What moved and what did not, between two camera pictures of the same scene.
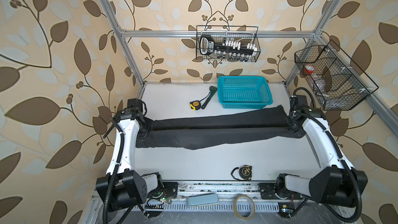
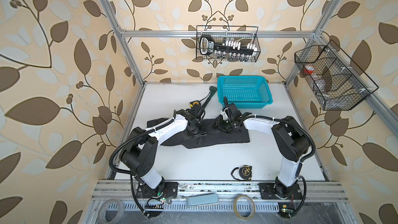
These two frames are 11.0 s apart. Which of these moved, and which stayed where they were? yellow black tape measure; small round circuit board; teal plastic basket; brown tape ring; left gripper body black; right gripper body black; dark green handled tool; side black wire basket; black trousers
Moved: black trousers; left gripper body black; right gripper body black
Stayed: teal plastic basket; yellow black tape measure; brown tape ring; side black wire basket; small round circuit board; dark green handled tool
